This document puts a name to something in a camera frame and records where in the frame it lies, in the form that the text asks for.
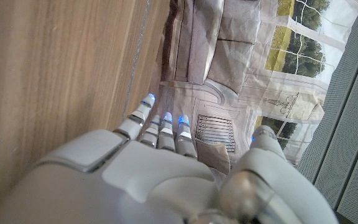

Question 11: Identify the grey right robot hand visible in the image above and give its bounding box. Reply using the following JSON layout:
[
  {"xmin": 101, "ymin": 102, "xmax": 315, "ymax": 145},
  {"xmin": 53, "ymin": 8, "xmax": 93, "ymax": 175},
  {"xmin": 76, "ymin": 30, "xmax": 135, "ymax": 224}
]
[{"xmin": 0, "ymin": 93, "xmax": 341, "ymax": 224}]

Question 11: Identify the printed sofa room backdrop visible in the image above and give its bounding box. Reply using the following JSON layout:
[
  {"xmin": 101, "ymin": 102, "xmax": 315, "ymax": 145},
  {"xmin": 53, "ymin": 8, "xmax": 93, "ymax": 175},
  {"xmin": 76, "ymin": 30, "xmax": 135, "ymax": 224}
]
[{"xmin": 149, "ymin": 0, "xmax": 358, "ymax": 175}]

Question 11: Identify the grey tape outline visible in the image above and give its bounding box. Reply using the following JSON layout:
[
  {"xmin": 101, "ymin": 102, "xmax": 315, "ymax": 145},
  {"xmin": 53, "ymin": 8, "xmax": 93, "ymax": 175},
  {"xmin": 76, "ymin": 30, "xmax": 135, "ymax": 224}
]
[{"xmin": 122, "ymin": 0, "xmax": 151, "ymax": 121}]

